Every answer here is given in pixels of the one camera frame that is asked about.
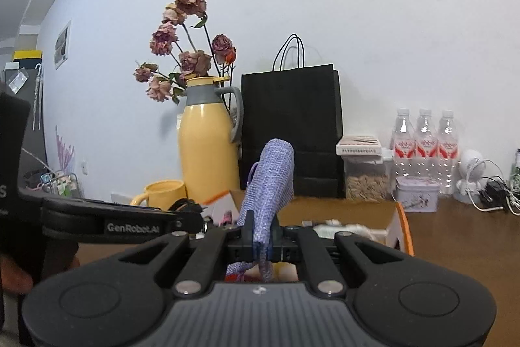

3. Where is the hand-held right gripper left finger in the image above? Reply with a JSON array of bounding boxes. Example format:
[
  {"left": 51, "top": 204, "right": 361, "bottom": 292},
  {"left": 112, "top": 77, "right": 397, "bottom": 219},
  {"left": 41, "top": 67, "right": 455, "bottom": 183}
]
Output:
[{"left": 119, "top": 210, "right": 261, "bottom": 297}]

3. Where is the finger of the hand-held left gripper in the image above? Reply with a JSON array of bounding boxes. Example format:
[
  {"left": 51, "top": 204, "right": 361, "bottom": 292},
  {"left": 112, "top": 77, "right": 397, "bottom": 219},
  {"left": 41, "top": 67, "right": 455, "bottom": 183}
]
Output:
[{"left": 178, "top": 210, "right": 213, "bottom": 236}]

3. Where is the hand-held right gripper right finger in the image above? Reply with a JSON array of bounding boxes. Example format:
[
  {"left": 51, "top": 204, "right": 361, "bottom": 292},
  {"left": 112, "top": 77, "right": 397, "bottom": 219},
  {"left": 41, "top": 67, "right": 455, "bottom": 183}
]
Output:
[{"left": 269, "top": 216, "right": 415, "bottom": 297}]

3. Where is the black usb cable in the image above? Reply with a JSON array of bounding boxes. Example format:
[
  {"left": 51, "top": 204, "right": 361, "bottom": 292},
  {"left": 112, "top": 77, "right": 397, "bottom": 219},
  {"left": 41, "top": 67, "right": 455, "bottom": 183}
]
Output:
[{"left": 168, "top": 198, "right": 204, "bottom": 214}]

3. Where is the orange cardboard box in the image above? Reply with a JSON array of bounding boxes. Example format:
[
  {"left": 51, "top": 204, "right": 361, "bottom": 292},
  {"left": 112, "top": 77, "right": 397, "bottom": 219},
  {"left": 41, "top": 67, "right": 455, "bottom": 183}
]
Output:
[{"left": 201, "top": 188, "right": 415, "bottom": 256}]

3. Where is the purple woven cloth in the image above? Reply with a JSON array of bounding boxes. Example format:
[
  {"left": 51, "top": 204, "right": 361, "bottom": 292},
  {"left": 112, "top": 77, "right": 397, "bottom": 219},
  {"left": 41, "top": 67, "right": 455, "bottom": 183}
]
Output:
[{"left": 225, "top": 138, "right": 295, "bottom": 283}]

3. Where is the clear plastic bag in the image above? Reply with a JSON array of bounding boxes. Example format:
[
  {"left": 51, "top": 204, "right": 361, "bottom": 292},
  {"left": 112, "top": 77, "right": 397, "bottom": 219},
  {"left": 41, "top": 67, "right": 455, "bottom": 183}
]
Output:
[{"left": 313, "top": 220, "right": 386, "bottom": 242}]

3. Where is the person's left hand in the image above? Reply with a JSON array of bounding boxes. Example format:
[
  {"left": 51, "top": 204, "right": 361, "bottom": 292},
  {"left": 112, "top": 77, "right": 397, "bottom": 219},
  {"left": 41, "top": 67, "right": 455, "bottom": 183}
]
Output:
[{"left": 0, "top": 253, "right": 34, "bottom": 294}]

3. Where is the yellow mug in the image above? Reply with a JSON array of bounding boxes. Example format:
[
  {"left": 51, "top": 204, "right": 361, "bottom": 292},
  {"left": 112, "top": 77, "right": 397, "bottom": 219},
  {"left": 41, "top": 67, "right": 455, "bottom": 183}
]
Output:
[{"left": 130, "top": 180, "right": 188, "bottom": 209}]

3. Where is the yellow thermos jug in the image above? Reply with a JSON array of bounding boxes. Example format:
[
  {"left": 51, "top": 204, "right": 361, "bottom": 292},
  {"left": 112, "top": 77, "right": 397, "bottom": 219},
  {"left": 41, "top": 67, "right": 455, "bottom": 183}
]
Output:
[{"left": 177, "top": 76, "right": 244, "bottom": 201}]

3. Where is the dark cabinet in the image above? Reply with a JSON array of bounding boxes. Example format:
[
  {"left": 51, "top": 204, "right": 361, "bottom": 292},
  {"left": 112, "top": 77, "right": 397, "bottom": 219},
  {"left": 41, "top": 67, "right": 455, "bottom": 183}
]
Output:
[{"left": 0, "top": 61, "right": 47, "bottom": 169}]

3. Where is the clear snack container white lid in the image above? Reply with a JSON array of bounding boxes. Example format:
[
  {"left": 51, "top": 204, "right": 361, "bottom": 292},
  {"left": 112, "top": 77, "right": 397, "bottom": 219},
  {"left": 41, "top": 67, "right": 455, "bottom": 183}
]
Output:
[{"left": 336, "top": 134, "right": 393, "bottom": 201}]

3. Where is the black paper bag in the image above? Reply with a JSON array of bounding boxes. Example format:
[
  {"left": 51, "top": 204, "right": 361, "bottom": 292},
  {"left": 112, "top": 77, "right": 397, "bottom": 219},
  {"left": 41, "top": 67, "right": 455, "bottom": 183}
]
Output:
[{"left": 240, "top": 34, "right": 346, "bottom": 198}]

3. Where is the white floral tin box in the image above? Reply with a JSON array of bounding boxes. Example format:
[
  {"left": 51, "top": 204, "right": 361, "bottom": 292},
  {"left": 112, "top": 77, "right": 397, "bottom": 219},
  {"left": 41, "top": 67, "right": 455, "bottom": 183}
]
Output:
[{"left": 395, "top": 176, "right": 440, "bottom": 213}]

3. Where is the clear water bottle red label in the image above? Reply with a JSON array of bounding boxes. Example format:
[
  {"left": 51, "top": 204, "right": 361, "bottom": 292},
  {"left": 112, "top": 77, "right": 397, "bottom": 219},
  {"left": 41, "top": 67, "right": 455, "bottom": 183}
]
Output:
[
  {"left": 391, "top": 108, "right": 417, "bottom": 185},
  {"left": 436, "top": 110, "right": 460, "bottom": 195},
  {"left": 414, "top": 108, "right": 439, "bottom": 185}
]

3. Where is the dried rose bouquet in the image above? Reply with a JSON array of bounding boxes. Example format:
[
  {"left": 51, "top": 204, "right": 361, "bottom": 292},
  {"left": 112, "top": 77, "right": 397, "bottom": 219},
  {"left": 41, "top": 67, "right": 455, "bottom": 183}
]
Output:
[{"left": 134, "top": 0, "right": 238, "bottom": 116}]

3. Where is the yellow box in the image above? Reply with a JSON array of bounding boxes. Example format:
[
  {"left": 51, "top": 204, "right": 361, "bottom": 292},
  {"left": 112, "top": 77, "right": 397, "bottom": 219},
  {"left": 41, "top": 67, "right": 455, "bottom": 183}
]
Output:
[{"left": 13, "top": 50, "right": 43, "bottom": 68}]

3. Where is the black power adapter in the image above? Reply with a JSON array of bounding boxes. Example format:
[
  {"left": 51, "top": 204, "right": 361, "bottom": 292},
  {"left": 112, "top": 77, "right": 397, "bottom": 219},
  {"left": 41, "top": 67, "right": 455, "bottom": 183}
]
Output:
[{"left": 481, "top": 178, "right": 508, "bottom": 205}]

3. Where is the green bottle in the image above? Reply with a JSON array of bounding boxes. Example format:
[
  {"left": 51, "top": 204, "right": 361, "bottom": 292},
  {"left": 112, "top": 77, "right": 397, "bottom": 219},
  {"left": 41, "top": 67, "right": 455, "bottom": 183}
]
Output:
[{"left": 511, "top": 148, "right": 520, "bottom": 193}]

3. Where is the wire rack with clutter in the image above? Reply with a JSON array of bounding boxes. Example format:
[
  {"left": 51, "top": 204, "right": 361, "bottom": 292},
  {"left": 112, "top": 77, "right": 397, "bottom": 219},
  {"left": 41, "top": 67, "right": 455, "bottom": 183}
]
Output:
[{"left": 23, "top": 168, "right": 84, "bottom": 197}]

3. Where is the purple wall decal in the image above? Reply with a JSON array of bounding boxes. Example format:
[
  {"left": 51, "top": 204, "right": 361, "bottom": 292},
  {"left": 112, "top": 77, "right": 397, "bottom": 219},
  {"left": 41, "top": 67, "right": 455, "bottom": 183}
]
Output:
[{"left": 55, "top": 125, "right": 76, "bottom": 174}]

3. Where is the white round camera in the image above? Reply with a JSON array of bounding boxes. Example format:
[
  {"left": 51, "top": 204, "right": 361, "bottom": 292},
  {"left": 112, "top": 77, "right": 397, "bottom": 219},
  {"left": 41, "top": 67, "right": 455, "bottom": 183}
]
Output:
[{"left": 455, "top": 149, "right": 486, "bottom": 203}]

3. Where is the tangle of chargers and cables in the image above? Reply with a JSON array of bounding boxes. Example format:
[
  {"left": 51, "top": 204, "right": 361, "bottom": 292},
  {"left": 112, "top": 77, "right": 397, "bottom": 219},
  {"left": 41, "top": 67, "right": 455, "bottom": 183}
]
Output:
[{"left": 467, "top": 160, "right": 520, "bottom": 215}]

